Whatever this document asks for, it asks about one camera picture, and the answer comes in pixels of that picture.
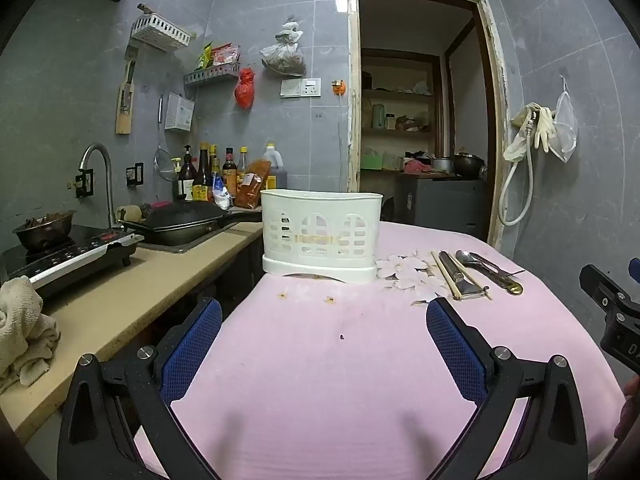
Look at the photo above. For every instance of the black induction cooker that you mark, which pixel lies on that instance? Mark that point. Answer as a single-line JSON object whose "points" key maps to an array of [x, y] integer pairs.
{"points": [[75, 260]]}

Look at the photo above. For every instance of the beige kitchen countertop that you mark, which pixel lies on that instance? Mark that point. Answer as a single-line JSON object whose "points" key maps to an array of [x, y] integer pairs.
{"points": [[150, 275]]}

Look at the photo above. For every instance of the white wall switch panel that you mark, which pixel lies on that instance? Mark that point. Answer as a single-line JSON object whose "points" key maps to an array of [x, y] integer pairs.
{"points": [[300, 88]]}

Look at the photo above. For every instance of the white wall basket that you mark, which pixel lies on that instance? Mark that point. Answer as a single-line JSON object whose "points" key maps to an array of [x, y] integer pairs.
{"points": [[160, 30]]}

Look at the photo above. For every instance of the dark pump bottle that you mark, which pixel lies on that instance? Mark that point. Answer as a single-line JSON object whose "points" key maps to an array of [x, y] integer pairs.
{"points": [[186, 177]]}

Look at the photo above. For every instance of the metal bowl with food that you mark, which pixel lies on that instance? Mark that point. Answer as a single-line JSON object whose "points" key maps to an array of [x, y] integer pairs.
{"points": [[45, 230]]}

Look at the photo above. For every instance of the white and blue bag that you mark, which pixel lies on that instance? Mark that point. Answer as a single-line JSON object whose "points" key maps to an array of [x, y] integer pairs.
{"points": [[222, 192]]}

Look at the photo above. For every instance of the black wall socket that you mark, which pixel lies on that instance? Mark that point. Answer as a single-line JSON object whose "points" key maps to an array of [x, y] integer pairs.
{"points": [[135, 174], [84, 184]]}

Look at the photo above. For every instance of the red plastic bag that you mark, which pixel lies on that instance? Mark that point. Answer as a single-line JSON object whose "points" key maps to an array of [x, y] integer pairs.
{"points": [[244, 90]]}

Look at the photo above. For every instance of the grey wall shelf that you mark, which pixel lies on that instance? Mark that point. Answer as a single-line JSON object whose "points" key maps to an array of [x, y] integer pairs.
{"points": [[212, 76]]}

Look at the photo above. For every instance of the clear bag of dried goods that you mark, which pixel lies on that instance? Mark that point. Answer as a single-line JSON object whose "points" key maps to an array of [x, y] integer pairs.
{"points": [[285, 57]]}

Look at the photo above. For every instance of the pink floral tablecloth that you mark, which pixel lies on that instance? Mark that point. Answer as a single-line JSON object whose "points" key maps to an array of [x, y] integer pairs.
{"points": [[325, 360]]}

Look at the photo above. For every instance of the worn door frame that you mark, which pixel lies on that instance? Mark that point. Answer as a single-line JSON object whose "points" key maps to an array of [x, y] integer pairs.
{"points": [[353, 110]]}

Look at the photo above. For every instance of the person's right hand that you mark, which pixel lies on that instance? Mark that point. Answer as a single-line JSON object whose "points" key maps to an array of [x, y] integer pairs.
{"points": [[631, 405]]}

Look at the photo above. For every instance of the dark cooking pot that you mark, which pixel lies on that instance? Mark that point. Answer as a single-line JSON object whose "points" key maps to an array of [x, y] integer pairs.
{"points": [[469, 166]]}

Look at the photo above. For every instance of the beige towel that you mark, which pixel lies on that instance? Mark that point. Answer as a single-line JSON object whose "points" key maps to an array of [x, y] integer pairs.
{"points": [[25, 330]]}

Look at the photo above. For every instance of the white plastic utensil holder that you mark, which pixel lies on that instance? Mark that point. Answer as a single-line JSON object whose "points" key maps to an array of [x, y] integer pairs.
{"points": [[320, 205]]}

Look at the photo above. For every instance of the clear yellow-capped bottle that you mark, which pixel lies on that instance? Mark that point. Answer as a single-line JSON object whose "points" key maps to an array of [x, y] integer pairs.
{"points": [[243, 165]]}

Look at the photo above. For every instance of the white mesh bag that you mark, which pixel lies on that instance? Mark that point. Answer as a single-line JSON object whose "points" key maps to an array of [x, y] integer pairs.
{"points": [[565, 125]]}

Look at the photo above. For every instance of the steel pot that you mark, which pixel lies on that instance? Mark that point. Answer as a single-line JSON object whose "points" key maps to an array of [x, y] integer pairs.
{"points": [[442, 165]]}

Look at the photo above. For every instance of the black wok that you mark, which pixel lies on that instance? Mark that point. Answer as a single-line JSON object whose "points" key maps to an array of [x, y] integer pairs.
{"points": [[180, 222]]}

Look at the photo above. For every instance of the grey cabinet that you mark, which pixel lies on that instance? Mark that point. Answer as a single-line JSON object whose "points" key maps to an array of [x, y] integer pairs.
{"points": [[440, 200]]}

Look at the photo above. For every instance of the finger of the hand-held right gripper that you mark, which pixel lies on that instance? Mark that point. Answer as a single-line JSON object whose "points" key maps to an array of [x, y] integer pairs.
{"points": [[635, 267], [602, 290]]}

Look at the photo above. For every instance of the metal mesh strainer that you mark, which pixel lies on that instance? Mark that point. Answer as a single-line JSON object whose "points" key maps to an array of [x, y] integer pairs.
{"points": [[162, 162]]}

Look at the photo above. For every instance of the white wall box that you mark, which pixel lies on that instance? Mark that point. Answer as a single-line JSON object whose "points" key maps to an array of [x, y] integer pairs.
{"points": [[179, 112]]}

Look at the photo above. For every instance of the green box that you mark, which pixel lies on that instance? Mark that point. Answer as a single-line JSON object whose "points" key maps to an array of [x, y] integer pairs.
{"points": [[371, 161]]}

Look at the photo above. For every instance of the tall dark sauce bottle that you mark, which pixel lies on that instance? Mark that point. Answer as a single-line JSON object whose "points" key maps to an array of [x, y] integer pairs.
{"points": [[202, 180]]}

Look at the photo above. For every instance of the snack packets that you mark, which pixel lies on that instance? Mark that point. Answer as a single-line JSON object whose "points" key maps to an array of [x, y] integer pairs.
{"points": [[220, 55]]}

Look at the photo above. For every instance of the cream rubber gloves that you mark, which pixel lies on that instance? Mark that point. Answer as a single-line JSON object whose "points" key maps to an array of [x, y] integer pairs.
{"points": [[542, 125]]}

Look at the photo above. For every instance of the steel vegetable peeler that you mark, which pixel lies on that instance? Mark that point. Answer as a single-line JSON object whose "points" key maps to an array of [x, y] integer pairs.
{"points": [[452, 267]]}

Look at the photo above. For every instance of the orange spice packet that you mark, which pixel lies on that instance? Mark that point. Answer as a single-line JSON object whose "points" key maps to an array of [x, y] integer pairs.
{"points": [[252, 185]]}

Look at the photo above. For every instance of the wooden storage shelf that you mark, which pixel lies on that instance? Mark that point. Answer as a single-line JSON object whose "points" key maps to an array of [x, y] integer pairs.
{"points": [[395, 132]]}

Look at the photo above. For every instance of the steel spoon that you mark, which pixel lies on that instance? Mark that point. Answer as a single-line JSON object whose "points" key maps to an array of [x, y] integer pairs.
{"points": [[465, 258]]}

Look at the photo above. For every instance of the yellow-capped sauce bottle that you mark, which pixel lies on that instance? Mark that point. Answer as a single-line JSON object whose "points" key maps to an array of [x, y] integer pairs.
{"points": [[214, 157]]}

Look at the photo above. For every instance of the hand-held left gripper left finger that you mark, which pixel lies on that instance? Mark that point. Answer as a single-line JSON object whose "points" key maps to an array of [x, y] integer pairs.
{"points": [[192, 350]]}

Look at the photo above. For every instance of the brown oil jug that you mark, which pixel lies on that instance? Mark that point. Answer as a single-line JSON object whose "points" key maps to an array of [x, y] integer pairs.
{"points": [[277, 170]]}

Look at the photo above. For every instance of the wooden knife holder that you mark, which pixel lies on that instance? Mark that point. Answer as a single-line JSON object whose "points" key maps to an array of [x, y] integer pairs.
{"points": [[125, 105]]}

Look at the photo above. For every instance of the green canister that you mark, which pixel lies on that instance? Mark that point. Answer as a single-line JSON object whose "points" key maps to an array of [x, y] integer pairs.
{"points": [[378, 116]]}

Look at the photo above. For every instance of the black-capped sauce bottle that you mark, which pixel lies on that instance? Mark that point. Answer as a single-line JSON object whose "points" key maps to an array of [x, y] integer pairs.
{"points": [[229, 170]]}

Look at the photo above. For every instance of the steel gooseneck faucet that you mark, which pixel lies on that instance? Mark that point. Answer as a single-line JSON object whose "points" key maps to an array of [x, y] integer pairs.
{"points": [[107, 180]]}

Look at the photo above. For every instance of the orange plug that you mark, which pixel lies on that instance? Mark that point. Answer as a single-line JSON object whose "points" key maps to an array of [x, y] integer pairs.
{"points": [[339, 88]]}

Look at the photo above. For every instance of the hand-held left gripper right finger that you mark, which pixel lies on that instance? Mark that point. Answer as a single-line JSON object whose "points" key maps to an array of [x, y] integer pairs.
{"points": [[457, 350]]}

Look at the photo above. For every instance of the tan scrubber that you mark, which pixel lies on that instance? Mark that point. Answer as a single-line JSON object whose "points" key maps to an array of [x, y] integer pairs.
{"points": [[129, 211]]}

